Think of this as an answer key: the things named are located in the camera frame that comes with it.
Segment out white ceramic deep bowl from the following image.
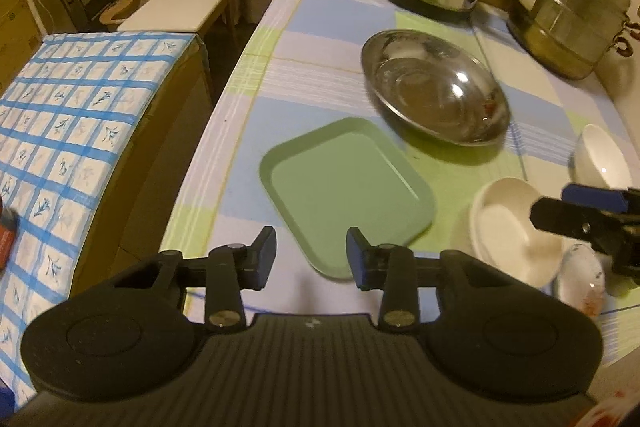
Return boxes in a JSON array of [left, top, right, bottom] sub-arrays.
[[573, 124, 632, 190]]

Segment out small patterned white saucer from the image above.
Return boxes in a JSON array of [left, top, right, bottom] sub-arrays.
[[553, 244, 605, 319]]

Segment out green square plastic plate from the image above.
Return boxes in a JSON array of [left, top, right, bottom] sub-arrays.
[[259, 117, 436, 280]]

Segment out large shallow steel bowl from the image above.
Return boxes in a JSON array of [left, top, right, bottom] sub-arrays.
[[360, 29, 511, 146]]

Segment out stacked steel steamer pot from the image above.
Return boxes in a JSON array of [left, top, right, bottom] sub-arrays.
[[508, 0, 639, 80]]

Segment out blue white checkered cloth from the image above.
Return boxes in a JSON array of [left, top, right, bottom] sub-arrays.
[[1, 31, 202, 409]]

